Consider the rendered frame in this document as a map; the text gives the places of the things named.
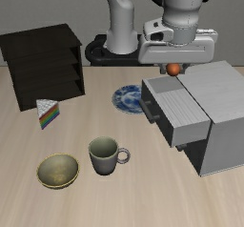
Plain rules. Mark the grey cabinet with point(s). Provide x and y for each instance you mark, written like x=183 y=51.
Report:
x=219 y=110

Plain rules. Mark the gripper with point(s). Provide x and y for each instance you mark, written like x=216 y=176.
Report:
x=178 y=53

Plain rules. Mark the olive bowl with yellow rim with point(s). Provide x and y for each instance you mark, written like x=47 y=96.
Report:
x=57 y=171

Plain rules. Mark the grey-green mug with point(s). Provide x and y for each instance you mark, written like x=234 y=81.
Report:
x=103 y=157

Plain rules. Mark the grey cabinet drawer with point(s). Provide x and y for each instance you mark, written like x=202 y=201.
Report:
x=178 y=110

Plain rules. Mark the orange-brown egg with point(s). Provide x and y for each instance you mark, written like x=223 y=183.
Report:
x=173 y=69

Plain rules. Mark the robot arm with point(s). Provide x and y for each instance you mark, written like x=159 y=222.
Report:
x=122 y=21

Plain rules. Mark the rainbow cake wedge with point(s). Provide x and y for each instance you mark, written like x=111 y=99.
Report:
x=47 y=113

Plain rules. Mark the blue and white plate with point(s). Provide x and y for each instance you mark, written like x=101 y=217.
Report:
x=127 y=99

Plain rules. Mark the dark slatted rack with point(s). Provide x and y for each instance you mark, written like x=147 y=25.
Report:
x=44 y=65

